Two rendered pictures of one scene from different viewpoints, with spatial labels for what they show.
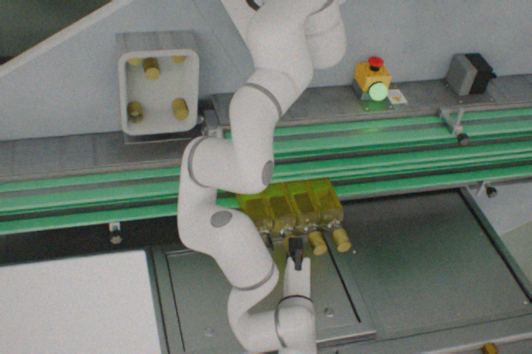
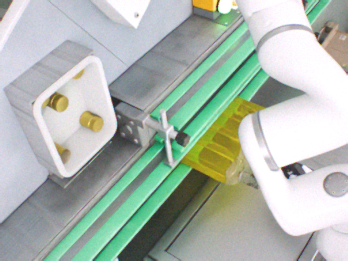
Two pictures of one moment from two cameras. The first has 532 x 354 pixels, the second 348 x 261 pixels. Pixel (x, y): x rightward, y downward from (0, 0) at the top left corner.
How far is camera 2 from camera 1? 0.72 m
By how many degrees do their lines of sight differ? 20
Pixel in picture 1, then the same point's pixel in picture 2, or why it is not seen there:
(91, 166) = (58, 230)
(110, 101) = (26, 160)
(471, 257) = not seen: hidden behind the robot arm
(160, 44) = (56, 69)
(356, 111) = (221, 30)
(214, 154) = (298, 125)
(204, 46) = not seen: hidden behind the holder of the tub
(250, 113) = (319, 56)
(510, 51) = not seen: outside the picture
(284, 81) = (299, 8)
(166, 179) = (129, 191)
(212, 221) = (331, 193)
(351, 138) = (240, 51)
